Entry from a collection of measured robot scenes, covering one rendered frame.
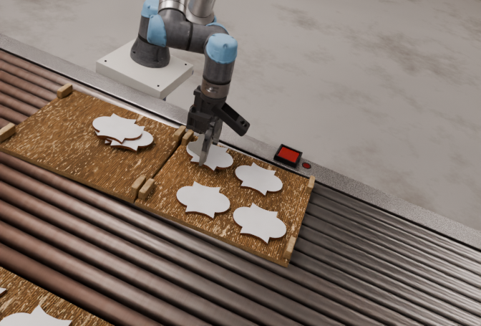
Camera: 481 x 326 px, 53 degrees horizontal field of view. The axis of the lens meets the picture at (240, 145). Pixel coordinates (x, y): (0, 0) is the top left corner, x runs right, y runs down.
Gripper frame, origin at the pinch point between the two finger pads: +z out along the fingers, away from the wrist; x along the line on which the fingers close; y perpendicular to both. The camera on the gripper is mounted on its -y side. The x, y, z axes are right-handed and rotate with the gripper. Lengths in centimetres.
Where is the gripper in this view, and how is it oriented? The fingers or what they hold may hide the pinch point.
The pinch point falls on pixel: (210, 154)
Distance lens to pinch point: 137.9
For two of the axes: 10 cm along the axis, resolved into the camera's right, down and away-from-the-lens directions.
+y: -9.3, -3.3, 1.5
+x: -3.1, 5.1, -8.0
